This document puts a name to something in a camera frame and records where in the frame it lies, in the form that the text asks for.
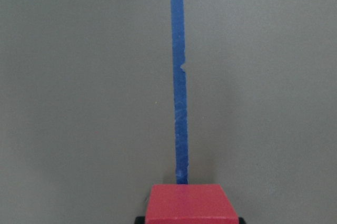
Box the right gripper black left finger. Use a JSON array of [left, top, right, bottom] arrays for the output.
[[134, 216, 145, 224]]

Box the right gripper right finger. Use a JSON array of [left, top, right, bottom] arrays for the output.
[[238, 217, 246, 224]]

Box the red cube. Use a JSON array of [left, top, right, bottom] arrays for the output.
[[145, 184, 240, 224]]

